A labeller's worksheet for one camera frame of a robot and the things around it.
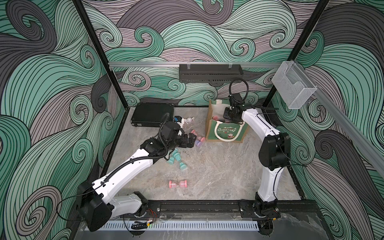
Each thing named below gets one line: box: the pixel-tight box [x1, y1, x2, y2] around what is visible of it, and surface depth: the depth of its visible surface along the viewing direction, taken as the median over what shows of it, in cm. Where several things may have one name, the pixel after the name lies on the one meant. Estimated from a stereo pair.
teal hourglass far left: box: [172, 148, 181, 160], surface depth 92 cm
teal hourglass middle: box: [167, 152, 182, 165], surface depth 92 cm
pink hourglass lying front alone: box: [168, 180, 188, 189], surface depth 81 cm
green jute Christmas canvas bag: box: [205, 99, 250, 143], surface depth 92 cm
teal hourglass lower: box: [179, 162, 187, 170], surface depth 87 cm
